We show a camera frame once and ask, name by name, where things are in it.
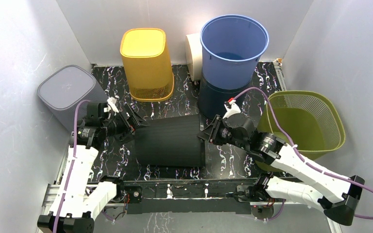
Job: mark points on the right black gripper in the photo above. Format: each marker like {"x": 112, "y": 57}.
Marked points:
{"x": 212, "y": 131}

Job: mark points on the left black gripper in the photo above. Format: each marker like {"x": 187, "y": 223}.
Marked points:
{"x": 135, "y": 121}

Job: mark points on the grey mesh waste basket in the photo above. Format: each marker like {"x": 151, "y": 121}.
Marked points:
{"x": 63, "y": 90}

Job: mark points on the orange mesh waste basket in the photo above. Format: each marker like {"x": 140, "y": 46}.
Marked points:
{"x": 146, "y": 60}

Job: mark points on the blue plastic bin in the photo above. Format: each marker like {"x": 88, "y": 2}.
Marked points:
{"x": 231, "y": 48}

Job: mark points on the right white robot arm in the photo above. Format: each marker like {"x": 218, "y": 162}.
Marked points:
{"x": 336, "y": 198}

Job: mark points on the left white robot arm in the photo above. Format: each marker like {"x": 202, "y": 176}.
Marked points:
{"x": 74, "y": 209}

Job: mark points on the dark navy bin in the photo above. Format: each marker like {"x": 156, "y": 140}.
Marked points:
{"x": 212, "y": 97}

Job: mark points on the white curved plastic object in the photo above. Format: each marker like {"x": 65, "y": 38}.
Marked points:
{"x": 194, "y": 56}

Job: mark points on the olive green mesh basket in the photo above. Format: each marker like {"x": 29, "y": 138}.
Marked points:
{"x": 309, "y": 118}

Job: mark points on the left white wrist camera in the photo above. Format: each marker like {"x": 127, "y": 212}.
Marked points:
{"x": 111, "y": 102}

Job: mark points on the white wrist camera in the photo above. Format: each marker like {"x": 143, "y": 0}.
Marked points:
{"x": 231, "y": 108}
{"x": 111, "y": 102}

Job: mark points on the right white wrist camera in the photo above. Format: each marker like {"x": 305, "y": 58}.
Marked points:
{"x": 231, "y": 108}

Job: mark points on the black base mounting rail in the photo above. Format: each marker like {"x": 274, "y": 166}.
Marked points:
{"x": 196, "y": 196}

